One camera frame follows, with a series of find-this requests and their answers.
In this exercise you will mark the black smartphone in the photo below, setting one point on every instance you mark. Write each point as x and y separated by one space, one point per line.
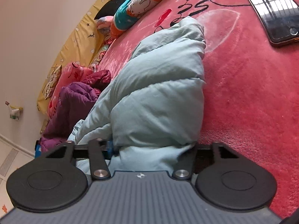
279 19

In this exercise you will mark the yellow headboard cover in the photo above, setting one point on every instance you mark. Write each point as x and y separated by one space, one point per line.
82 45

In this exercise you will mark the pink floral pillow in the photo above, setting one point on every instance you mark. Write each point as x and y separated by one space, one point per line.
103 24

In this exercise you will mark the purple down jacket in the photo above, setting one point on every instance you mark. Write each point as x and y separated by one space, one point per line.
74 103

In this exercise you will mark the light grey-green down jacket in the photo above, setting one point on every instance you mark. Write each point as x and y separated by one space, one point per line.
152 111

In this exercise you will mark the black cushion by headboard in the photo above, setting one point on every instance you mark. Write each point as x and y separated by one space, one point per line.
109 9

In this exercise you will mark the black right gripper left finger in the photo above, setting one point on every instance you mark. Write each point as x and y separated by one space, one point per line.
52 181

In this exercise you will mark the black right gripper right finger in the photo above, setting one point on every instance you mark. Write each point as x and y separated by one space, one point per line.
225 178

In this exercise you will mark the floral patterned small pillow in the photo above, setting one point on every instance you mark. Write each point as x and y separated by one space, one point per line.
52 82

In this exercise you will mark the pink plush love-you bedspread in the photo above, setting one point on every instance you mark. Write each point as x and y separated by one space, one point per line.
251 90

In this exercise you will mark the orange teal white quilt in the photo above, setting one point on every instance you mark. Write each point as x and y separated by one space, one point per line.
128 14

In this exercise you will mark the pink heart pillow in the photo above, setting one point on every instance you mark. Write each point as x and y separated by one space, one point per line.
72 72

